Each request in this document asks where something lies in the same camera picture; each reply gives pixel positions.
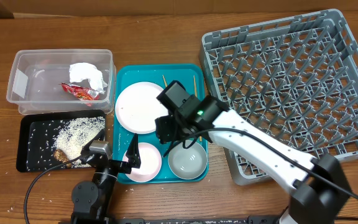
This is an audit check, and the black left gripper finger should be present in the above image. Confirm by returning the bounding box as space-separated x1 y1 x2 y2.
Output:
85 129 105 148
126 134 141 169

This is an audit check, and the pink bowl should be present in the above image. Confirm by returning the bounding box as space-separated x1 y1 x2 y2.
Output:
126 142 162 182

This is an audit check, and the wooden chopstick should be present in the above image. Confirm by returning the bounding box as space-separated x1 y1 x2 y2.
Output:
193 75 202 143
162 75 168 87

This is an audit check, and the pink round plate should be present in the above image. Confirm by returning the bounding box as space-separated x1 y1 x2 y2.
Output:
115 82 168 134

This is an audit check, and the grey-white bowl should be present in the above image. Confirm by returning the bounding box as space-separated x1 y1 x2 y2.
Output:
168 142 208 180

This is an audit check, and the red snack wrapper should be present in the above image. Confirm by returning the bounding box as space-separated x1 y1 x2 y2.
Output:
60 83 99 100

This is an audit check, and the brown food scrap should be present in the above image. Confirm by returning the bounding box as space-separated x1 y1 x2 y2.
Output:
53 149 69 163

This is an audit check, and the white tissue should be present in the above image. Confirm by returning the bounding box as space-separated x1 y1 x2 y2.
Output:
69 62 108 94

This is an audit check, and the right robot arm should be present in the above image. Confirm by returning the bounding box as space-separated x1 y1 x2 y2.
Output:
155 81 351 223

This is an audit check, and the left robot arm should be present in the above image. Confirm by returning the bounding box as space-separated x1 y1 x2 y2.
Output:
71 130 141 223

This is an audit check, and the grey dishwasher rack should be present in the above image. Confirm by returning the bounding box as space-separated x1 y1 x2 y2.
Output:
198 8 358 186

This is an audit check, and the teal plastic tray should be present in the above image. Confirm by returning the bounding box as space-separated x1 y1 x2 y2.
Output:
112 63 209 184

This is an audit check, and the black tray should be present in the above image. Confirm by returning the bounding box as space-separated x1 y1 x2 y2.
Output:
16 110 106 172

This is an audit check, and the clear plastic bin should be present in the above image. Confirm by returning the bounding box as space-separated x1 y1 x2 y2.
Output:
6 49 116 114

